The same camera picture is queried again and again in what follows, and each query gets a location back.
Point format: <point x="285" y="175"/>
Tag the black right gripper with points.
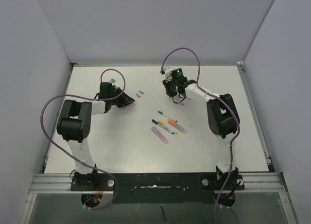
<point x="167" y="84"/>

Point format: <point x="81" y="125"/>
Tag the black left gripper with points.
<point x="125" y="101"/>

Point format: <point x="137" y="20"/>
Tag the green marker pen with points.
<point x="163" y="114"/>

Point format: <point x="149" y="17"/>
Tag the orange cap highlighter pen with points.
<point x="177" y="126"/>

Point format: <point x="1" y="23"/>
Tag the yellow marker pen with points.
<point x="161" y="124"/>

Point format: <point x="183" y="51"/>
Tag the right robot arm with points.
<point x="222" y="115"/>

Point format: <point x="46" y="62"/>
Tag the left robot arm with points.
<point x="75" y="121"/>

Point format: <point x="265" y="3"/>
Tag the pink highlighter pen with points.
<point x="159" y="135"/>

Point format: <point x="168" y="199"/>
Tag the navy blue marker pen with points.
<point x="155" y="122"/>

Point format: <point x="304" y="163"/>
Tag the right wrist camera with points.
<point x="167" y="72"/>

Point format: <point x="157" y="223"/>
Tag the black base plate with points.
<point x="161" y="188"/>

